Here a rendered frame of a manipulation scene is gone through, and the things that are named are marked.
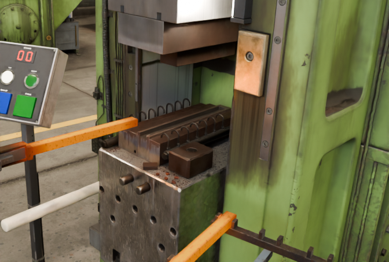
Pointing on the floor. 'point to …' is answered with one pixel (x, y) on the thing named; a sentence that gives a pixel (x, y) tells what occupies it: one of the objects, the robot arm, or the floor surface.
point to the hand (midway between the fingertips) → (9, 154)
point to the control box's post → (32, 192)
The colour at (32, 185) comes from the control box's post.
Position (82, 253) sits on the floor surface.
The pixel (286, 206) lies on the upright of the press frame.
